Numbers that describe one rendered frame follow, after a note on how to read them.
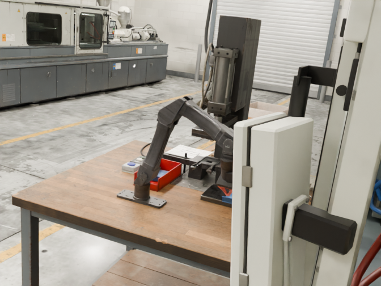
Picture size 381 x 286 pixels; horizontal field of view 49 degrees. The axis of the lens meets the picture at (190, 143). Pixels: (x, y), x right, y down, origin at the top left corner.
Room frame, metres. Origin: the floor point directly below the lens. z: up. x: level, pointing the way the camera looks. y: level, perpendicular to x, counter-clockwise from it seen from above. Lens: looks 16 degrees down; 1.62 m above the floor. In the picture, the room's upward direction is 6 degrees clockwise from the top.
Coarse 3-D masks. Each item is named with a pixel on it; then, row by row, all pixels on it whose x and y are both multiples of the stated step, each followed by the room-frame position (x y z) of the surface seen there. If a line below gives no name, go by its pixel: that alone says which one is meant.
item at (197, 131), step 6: (216, 114) 1.87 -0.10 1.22; (222, 120) 1.96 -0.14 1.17; (228, 120) 1.93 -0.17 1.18; (234, 120) 2.01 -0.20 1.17; (228, 126) 1.92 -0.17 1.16; (192, 132) 1.88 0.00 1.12; (198, 132) 1.87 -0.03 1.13; (204, 132) 1.86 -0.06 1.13; (204, 138) 1.94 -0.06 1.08; (210, 138) 1.84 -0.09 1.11
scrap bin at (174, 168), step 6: (162, 162) 1.93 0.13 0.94; (168, 162) 1.92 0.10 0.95; (174, 162) 1.91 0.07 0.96; (162, 168) 1.93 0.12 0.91; (168, 168) 1.92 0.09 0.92; (174, 168) 1.82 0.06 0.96; (180, 168) 1.89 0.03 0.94; (168, 174) 1.76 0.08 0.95; (174, 174) 1.82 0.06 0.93; (180, 174) 1.90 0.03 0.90; (162, 180) 1.70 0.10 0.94; (168, 180) 1.77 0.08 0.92; (150, 186) 1.68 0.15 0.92; (156, 186) 1.67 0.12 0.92; (162, 186) 1.71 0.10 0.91
